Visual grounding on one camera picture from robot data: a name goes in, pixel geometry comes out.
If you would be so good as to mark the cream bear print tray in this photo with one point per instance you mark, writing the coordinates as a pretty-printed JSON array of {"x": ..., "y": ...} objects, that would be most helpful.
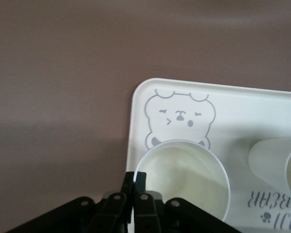
[{"x": 232, "y": 116}]

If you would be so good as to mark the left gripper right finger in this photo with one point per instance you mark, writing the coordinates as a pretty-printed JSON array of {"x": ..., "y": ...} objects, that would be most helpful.
[{"x": 145, "y": 208}]

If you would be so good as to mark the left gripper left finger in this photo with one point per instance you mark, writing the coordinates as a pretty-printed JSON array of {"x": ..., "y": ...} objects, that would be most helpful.
[{"x": 116, "y": 208}]

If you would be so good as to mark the white IKEA cup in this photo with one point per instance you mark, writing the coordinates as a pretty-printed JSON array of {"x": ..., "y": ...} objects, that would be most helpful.
[
  {"x": 184, "y": 174},
  {"x": 266, "y": 157}
]

